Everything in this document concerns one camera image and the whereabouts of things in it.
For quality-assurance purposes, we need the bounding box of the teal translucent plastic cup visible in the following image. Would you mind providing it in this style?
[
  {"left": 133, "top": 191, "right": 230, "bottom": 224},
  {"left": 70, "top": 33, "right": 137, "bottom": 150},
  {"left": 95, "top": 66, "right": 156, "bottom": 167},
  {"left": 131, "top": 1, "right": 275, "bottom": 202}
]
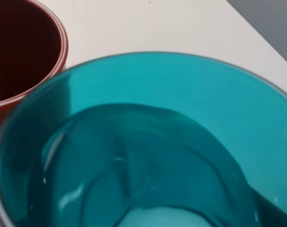
[{"left": 0, "top": 52, "right": 287, "bottom": 227}]

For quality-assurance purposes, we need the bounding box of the red plastic cup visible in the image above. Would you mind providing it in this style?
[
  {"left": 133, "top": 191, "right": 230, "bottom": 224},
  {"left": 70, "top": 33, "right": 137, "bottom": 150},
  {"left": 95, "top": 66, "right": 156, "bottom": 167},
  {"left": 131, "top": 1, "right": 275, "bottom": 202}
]
[{"left": 0, "top": 0, "right": 69, "bottom": 126}]

